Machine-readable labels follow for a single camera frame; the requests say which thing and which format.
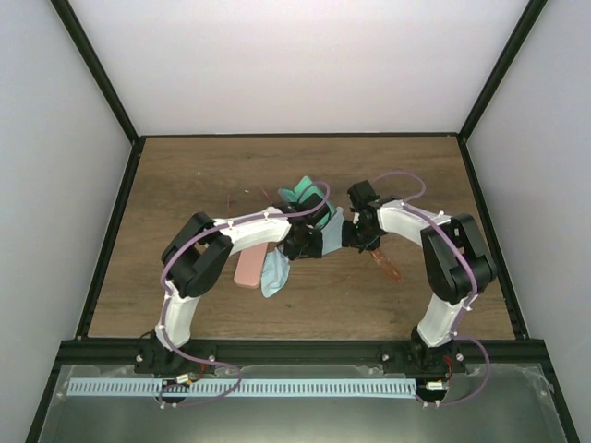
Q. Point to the thin red sunglasses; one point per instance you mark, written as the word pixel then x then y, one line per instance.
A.
pixel 244 202

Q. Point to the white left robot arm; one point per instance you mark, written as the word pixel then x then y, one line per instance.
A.
pixel 194 260

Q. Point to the pink glasses case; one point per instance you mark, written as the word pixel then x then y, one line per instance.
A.
pixel 250 266

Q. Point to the light blue cleaning cloth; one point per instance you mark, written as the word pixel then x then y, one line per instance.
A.
pixel 332 233

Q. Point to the black front mounting rail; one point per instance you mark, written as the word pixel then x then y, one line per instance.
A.
pixel 395 356

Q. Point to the grey glasses case green lining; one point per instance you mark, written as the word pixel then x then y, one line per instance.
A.
pixel 306 195

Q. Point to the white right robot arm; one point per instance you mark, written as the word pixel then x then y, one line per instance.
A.
pixel 458 264

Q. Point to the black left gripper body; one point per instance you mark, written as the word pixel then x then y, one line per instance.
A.
pixel 304 246

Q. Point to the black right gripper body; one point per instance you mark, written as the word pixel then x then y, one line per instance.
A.
pixel 360 237

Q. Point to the light blue slotted cable duct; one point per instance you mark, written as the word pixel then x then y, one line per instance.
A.
pixel 388 388

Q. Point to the crumpled light blue cloth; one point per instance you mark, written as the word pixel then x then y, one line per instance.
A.
pixel 275 272

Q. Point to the orange transparent sunglasses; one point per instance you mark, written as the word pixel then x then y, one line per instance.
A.
pixel 386 264

